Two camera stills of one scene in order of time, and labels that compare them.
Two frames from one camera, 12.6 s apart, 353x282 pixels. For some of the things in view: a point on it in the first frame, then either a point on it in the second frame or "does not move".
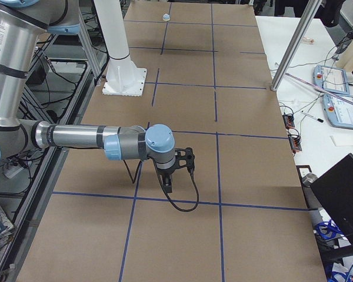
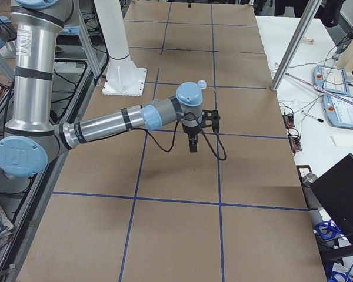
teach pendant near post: [330, 79] does not move
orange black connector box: [289, 120] does not move
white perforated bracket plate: [123, 77] does not move
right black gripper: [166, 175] → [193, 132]
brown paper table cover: [243, 212] does not move
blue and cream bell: [166, 17] → [202, 84]
